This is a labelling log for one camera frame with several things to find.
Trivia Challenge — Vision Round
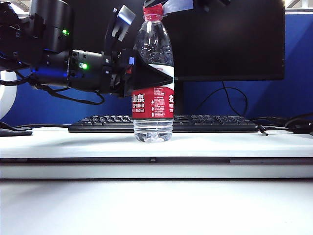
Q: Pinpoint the black computer monitor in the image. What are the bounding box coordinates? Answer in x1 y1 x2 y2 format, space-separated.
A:
69 0 286 116

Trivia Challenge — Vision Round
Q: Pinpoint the black adapter mains cable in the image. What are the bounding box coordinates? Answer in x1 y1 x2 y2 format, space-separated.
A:
249 117 288 123

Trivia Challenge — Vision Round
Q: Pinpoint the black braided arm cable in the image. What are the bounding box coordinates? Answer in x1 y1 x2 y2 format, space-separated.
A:
0 73 106 105

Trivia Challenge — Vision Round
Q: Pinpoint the thin black monitor cable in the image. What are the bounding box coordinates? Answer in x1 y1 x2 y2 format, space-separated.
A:
195 82 248 117

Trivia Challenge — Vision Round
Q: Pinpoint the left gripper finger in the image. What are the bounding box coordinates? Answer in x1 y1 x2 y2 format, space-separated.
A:
131 50 174 90

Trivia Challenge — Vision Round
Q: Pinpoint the black Logitech keyboard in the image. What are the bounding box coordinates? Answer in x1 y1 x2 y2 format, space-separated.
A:
67 114 259 134

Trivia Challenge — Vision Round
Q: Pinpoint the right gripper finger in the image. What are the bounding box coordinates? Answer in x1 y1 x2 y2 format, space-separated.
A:
162 0 193 14
143 0 167 9

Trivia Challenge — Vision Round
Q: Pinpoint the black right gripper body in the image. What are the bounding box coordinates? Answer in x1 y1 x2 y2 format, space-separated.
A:
195 0 232 13

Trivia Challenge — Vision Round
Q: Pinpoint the red bottle cap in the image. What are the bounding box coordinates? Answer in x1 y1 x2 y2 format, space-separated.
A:
143 4 163 16

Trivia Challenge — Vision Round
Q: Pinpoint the white rounded object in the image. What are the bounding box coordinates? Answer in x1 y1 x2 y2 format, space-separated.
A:
0 70 18 121

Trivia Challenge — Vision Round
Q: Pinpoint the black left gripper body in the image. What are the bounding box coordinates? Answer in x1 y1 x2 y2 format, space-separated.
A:
101 48 137 98

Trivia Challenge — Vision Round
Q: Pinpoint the black desk cable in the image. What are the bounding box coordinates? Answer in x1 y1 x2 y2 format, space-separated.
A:
13 124 71 130

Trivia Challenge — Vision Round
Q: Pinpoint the black pad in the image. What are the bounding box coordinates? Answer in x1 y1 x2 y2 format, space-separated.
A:
0 121 33 137

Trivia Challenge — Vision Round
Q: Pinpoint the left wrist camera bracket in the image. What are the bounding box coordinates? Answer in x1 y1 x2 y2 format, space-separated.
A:
104 5 136 56

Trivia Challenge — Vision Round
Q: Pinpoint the black barrel plug cable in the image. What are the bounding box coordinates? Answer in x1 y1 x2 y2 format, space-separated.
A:
258 124 288 137

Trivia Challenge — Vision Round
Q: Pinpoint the thick black looping cable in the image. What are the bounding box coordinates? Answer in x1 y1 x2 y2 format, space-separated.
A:
284 113 313 130

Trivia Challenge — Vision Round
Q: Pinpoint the black Logitech mouse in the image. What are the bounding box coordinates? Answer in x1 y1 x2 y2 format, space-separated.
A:
292 124 313 135

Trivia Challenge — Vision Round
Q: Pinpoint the clear plastic water bottle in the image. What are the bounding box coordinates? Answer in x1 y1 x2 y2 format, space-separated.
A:
131 13 175 143

